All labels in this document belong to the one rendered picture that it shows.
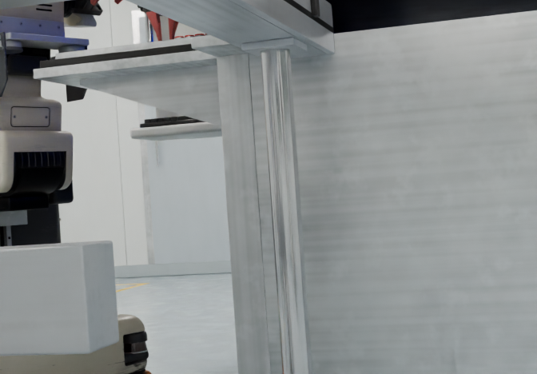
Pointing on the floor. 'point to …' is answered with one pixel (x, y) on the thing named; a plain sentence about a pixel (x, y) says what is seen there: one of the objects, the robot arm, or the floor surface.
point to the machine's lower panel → (414, 198)
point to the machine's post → (243, 214)
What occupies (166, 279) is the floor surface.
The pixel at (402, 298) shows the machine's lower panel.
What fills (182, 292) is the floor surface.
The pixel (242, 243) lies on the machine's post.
